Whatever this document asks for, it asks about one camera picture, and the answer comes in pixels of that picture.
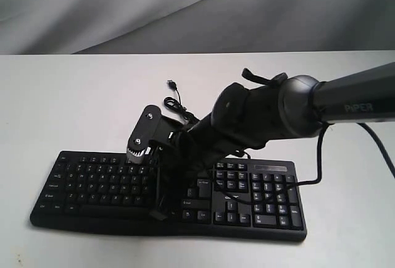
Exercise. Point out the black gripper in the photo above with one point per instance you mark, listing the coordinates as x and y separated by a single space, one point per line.
180 153

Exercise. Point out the dark grey Piper robot arm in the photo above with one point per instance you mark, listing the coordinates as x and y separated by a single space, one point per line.
280 108

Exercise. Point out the black acer keyboard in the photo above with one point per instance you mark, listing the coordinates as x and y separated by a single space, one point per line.
104 193

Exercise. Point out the grey backdrop cloth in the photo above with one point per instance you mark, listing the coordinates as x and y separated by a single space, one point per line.
194 26

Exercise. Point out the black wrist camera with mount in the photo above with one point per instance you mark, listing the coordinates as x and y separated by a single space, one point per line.
145 132

